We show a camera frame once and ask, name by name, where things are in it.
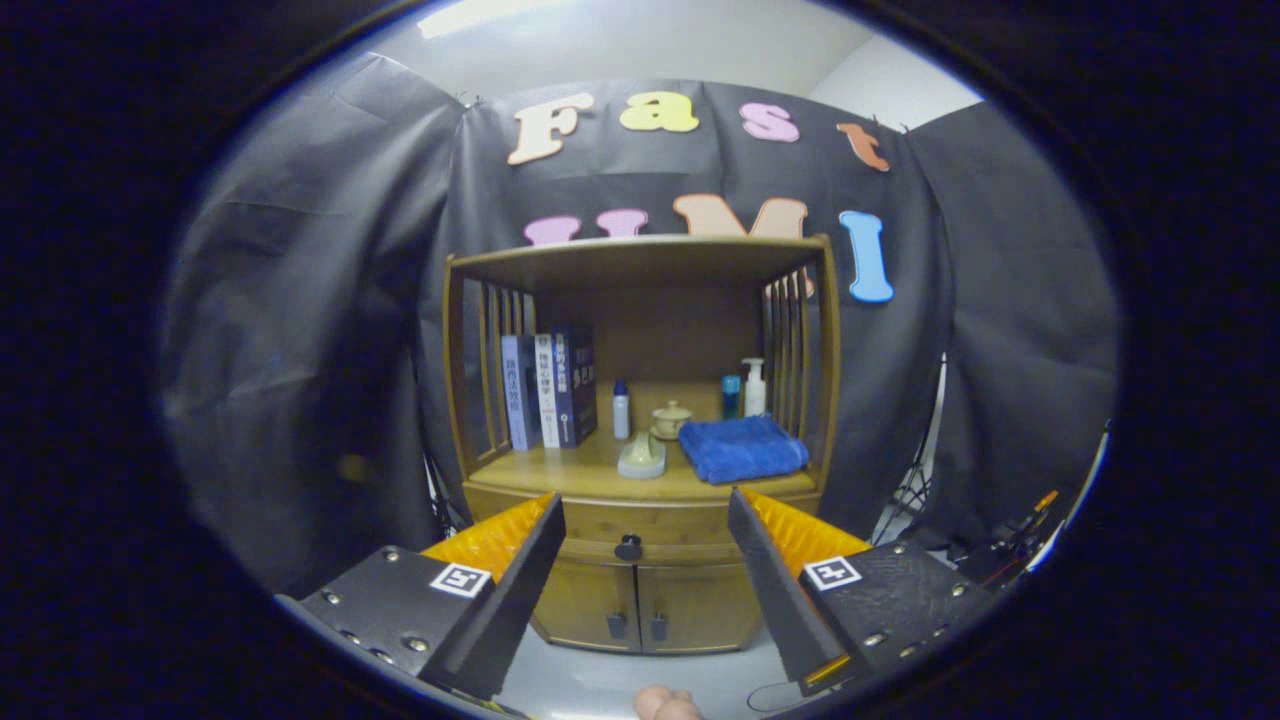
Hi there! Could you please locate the wooden cabinet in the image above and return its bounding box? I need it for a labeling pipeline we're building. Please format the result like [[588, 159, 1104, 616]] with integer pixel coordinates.
[[443, 234, 841, 656]]

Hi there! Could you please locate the black tripod stand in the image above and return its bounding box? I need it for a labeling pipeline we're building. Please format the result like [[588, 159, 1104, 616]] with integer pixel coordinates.
[[870, 350, 946, 546], [420, 450, 471, 541]]

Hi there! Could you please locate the black book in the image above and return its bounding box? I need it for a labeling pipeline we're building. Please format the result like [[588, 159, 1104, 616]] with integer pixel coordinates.
[[572, 330, 599, 441]]

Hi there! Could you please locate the white book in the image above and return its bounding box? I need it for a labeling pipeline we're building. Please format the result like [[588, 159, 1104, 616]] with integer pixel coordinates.
[[534, 334, 561, 449]]

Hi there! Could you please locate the black backdrop cloth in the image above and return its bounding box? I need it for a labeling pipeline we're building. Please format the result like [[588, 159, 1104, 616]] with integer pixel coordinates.
[[160, 50, 1119, 601]]

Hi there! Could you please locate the folded blue towel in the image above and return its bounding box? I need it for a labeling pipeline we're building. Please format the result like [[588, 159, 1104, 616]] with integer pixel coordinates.
[[678, 415, 811, 486]]

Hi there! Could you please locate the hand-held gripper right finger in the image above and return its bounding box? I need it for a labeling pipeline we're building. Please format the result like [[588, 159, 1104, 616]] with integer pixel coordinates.
[[727, 487, 996, 698]]

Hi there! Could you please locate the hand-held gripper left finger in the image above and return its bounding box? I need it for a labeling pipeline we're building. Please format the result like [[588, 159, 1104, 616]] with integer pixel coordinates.
[[280, 492, 567, 701]]

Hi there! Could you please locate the dark blue book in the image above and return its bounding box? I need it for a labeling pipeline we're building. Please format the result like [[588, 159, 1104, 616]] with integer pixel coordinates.
[[552, 330, 579, 448]]

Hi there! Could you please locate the thin floor cable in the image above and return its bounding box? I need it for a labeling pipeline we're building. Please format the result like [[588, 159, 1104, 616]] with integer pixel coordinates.
[[745, 682, 811, 713]]

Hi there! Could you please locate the black device with orange tip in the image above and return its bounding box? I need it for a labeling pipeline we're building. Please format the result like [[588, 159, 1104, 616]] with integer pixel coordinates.
[[950, 490, 1061, 591]]

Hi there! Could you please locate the pale blue book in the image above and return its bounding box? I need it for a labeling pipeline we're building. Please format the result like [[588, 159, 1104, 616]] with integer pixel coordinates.
[[500, 334, 541, 452]]

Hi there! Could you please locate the pale green brush with handle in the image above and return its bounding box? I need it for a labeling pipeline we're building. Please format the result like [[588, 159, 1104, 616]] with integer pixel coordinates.
[[617, 430, 667, 480]]

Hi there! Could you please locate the wooden countertop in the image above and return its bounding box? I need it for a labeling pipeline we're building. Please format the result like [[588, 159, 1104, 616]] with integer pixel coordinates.
[[468, 430, 819, 503]]

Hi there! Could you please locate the wooden cabinet door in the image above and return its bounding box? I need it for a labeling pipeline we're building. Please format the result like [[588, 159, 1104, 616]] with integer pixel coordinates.
[[530, 560, 639, 654], [636, 560, 763, 656]]

